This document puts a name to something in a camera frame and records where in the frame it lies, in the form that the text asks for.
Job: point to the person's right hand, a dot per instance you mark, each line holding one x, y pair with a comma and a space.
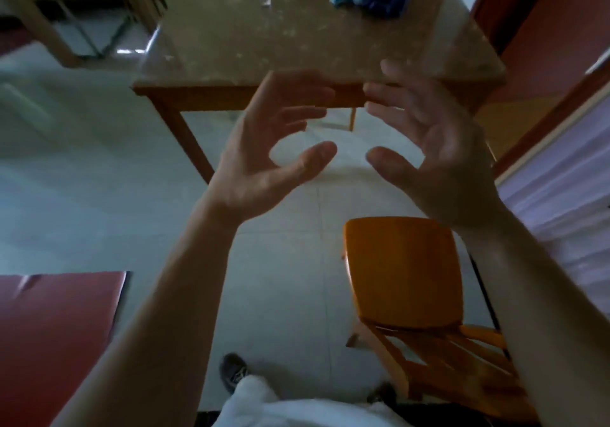
452, 164

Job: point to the person's left hand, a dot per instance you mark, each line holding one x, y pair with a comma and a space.
248, 174

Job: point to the person's right thumb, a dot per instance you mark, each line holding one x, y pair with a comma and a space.
388, 162

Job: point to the person's left thumb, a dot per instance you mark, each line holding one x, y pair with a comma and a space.
305, 162

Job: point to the person's right middle finger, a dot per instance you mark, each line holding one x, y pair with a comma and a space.
386, 90

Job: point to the person's left middle finger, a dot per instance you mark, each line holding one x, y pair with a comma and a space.
307, 113

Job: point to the person's left forearm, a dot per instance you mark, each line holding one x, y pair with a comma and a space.
167, 326

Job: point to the person's right forearm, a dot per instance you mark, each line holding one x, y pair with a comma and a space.
548, 317

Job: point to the wooden table with stone top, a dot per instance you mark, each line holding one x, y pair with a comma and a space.
286, 36

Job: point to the orange wooden chair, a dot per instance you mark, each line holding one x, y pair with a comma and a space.
405, 274

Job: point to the red door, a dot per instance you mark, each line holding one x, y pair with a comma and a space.
548, 21

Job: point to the white striped bed sheet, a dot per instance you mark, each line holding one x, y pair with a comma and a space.
567, 202

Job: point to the person's grey left shoe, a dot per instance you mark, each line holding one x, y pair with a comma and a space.
233, 372

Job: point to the person's dark right shoe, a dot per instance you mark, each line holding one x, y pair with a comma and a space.
382, 393

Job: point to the person's white clothing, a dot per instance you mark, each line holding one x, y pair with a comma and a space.
295, 410

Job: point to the red mat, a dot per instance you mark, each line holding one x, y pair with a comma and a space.
52, 345

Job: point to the wooden bed frame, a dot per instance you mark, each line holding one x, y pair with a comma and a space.
548, 121

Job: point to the light wooden furniture frame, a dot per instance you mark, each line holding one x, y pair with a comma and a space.
43, 26

